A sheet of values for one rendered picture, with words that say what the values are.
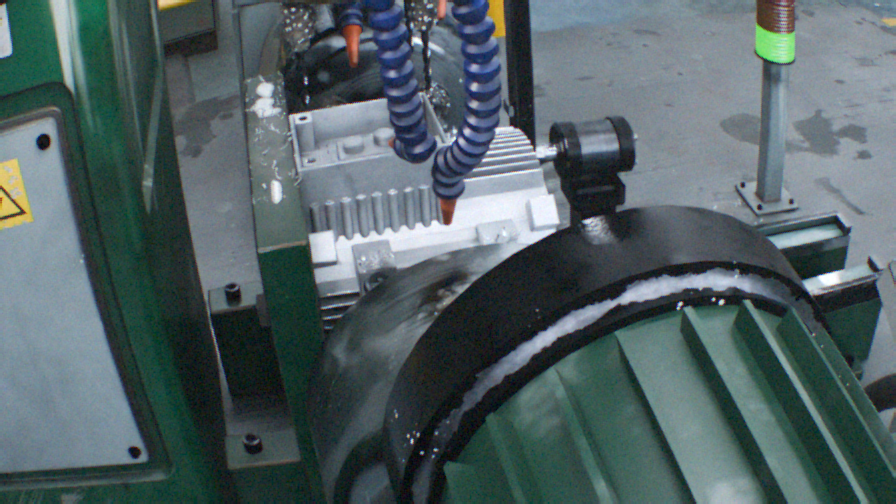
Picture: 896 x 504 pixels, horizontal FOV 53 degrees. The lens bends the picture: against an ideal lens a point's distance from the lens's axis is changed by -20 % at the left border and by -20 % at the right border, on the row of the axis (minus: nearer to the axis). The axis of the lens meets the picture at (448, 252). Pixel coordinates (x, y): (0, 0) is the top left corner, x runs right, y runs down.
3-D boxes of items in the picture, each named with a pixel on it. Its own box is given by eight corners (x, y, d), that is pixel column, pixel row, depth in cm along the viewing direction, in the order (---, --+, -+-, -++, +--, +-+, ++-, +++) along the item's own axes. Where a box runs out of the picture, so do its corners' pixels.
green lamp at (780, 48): (768, 65, 124) (768, 35, 122) (748, 47, 129) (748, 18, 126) (801, 64, 125) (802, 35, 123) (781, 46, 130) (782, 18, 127)
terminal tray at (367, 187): (307, 250, 87) (297, 172, 83) (296, 183, 95) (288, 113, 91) (455, 225, 88) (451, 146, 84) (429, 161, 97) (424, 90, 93)
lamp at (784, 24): (768, 35, 122) (768, 5, 119) (748, 18, 126) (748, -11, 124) (802, 35, 123) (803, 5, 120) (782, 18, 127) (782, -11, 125)
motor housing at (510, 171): (339, 422, 92) (307, 239, 81) (311, 295, 107) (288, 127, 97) (563, 381, 95) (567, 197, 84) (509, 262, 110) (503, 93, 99)
